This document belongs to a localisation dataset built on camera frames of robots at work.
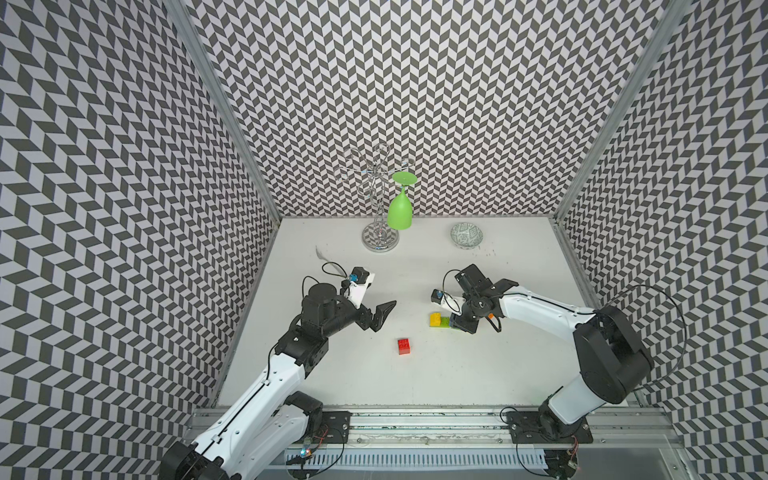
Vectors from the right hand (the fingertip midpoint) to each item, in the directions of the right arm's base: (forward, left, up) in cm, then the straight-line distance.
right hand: (458, 320), depth 89 cm
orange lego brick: (-10, -3, +23) cm, 25 cm away
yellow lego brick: (0, +7, +1) cm, 7 cm away
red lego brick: (-8, +16, +1) cm, 18 cm away
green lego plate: (0, +4, -1) cm, 4 cm away
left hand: (0, +22, +17) cm, 28 cm away
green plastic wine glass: (+26, +17, +22) cm, 38 cm away
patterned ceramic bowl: (+35, -8, -1) cm, 36 cm away
